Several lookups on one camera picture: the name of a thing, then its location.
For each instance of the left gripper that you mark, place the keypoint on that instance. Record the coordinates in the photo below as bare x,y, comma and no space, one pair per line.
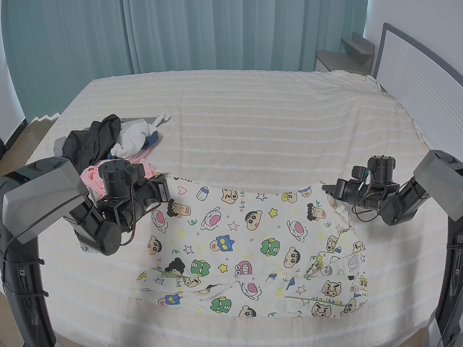
141,199

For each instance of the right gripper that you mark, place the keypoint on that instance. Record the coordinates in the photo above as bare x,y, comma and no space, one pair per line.
347,193

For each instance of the white printed pyjama top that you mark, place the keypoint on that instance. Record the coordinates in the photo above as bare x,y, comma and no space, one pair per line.
253,248

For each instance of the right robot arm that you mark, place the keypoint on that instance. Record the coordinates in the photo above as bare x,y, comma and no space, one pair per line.
434,179

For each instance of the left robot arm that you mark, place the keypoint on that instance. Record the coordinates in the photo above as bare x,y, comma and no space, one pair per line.
36,193

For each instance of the pile of clothes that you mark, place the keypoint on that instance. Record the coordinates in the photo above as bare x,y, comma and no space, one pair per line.
105,139

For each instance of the bed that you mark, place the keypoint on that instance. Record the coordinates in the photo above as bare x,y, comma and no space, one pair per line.
271,121

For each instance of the grey bedside table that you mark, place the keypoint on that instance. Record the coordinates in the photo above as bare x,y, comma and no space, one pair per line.
340,60

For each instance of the blue-green curtain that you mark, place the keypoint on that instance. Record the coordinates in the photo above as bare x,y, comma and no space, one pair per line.
181,24

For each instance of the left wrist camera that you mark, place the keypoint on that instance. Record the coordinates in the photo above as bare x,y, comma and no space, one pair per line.
161,190

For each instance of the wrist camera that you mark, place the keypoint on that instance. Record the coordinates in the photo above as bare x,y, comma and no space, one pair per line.
358,174
161,190

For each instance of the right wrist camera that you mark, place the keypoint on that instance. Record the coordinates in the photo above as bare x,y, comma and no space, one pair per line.
358,174

